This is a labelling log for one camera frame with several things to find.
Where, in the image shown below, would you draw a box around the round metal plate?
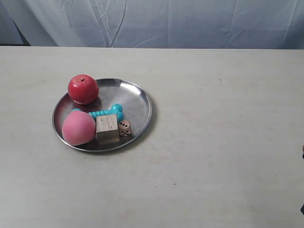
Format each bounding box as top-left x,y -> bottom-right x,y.
52,78 -> 153,153

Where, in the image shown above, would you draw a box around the small wooden die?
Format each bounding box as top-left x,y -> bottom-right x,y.
118,120 -> 132,137

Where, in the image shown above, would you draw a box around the teal bone toy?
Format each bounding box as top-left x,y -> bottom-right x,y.
71,103 -> 125,120

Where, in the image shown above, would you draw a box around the wooden cube block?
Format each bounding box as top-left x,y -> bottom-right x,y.
96,114 -> 120,145

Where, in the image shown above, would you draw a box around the red toy apple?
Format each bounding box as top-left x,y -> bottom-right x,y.
68,74 -> 99,105

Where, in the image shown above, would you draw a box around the pink toy peach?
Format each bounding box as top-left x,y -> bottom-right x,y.
61,110 -> 96,146

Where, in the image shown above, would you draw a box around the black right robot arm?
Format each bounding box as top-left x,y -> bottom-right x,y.
300,145 -> 304,215

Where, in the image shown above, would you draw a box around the white backdrop cloth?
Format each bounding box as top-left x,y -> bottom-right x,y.
0,0 -> 304,49

